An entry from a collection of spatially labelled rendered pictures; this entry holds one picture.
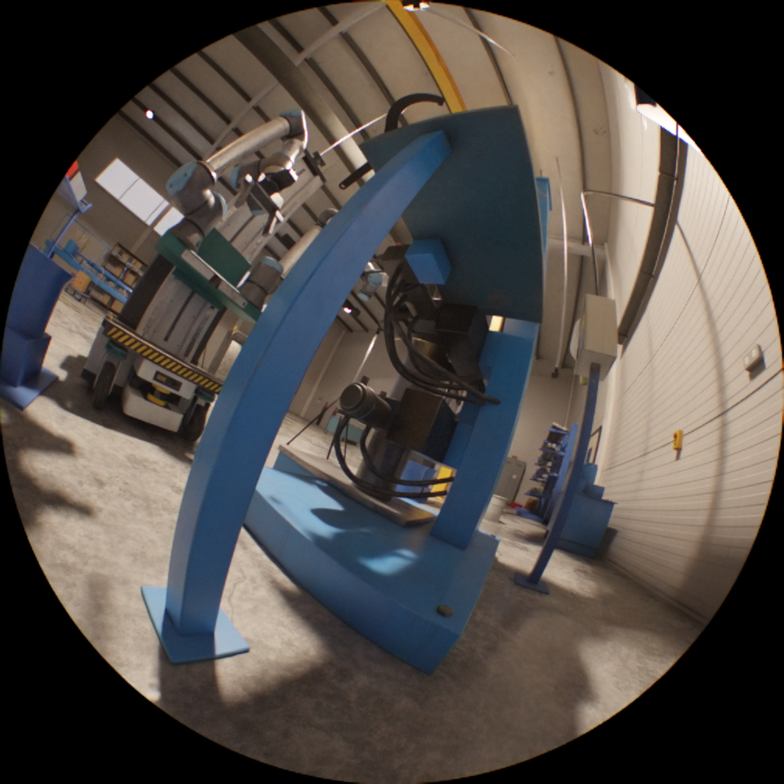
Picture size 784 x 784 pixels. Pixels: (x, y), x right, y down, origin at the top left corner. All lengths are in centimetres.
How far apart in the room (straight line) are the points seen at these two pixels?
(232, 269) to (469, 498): 152
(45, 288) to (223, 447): 88
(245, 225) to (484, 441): 162
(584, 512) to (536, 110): 701
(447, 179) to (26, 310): 123
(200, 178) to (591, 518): 375
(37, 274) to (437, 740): 128
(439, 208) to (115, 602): 106
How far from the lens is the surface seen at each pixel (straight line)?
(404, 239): 752
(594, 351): 147
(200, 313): 144
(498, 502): 346
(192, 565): 34
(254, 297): 132
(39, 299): 102
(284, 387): 28
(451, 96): 376
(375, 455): 120
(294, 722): 42
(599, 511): 311
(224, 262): 143
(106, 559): 54
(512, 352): 120
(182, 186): 119
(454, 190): 75
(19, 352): 100
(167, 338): 144
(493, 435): 106
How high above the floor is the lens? 38
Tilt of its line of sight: 12 degrees up
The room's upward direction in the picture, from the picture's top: 24 degrees clockwise
